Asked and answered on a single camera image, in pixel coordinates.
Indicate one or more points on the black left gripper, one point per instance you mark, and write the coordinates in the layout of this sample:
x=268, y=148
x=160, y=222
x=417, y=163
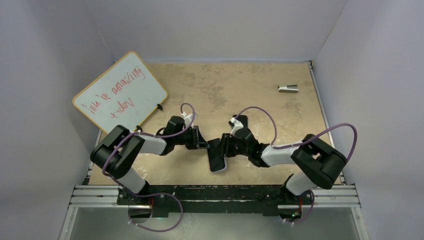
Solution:
x=197, y=142

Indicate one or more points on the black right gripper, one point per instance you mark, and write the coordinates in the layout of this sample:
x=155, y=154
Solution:
x=226, y=140

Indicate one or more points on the black phone case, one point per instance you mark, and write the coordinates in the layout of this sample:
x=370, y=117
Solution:
x=243, y=119

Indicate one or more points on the black smartphone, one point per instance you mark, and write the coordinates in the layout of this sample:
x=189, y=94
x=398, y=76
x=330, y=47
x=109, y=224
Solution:
x=209, y=151

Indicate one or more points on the lavender phone case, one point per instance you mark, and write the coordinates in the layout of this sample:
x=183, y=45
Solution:
x=217, y=164

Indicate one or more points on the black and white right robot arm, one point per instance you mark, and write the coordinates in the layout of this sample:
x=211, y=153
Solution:
x=319, y=162

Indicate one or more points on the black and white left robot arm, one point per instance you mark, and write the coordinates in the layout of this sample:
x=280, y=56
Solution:
x=117, y=152

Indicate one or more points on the small white and black stapler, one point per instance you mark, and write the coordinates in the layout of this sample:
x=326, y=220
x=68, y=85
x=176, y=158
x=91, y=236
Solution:
x=293, y=88

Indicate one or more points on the whiteboard with red writing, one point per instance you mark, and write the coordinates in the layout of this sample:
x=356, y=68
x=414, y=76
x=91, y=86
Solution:
x=126, y=94

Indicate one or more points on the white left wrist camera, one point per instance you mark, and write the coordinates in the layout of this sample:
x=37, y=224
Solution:
x=188, y=119

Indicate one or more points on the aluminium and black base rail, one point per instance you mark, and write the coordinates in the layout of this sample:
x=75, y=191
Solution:
x=267, y=200

